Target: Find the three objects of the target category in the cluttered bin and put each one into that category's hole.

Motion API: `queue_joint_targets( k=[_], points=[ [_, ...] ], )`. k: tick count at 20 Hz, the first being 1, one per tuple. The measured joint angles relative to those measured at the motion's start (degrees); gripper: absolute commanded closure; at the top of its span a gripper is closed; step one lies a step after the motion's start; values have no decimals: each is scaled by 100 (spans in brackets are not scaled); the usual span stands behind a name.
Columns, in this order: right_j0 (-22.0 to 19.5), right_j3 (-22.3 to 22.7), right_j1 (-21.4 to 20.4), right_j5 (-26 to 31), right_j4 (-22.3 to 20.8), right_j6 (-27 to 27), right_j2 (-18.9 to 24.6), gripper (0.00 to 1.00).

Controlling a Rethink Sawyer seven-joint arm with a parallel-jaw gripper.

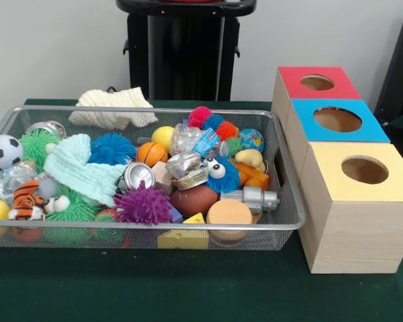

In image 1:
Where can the purple spiky ball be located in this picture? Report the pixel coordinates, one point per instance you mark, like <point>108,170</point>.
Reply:
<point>142,204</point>

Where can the cream knit cloth roll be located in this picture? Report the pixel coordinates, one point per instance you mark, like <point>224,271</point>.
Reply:
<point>114,107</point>

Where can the mint green knit cloth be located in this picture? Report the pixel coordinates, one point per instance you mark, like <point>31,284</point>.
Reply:
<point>80,171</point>

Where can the clear mesh bin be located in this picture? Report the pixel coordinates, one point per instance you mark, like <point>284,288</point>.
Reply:
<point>290,201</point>

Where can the wooden three-hole box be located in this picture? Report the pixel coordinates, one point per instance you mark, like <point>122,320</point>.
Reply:
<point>356,228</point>

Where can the blue fuzzy monster toy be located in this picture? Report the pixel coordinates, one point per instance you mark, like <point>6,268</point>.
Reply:
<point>221,176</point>

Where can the brown toy football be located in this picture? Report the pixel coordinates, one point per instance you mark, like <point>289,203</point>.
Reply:
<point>193,200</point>

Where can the yellow ball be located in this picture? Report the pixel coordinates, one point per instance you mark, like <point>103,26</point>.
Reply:
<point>162,137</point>

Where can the yellow cheese wedge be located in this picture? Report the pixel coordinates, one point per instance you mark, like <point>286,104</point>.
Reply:
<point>183,237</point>

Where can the dark green tablecloth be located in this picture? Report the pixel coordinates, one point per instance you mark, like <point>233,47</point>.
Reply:
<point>188,288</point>

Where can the green spiky ball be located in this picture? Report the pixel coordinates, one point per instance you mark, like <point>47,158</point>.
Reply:
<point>37,144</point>

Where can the orange tiger plush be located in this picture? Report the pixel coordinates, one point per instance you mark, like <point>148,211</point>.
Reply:
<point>27,201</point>

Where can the black and white soccer ball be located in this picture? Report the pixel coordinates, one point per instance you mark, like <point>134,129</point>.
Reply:
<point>3,151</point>

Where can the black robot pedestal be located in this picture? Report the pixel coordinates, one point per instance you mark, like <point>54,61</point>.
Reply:
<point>188,54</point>

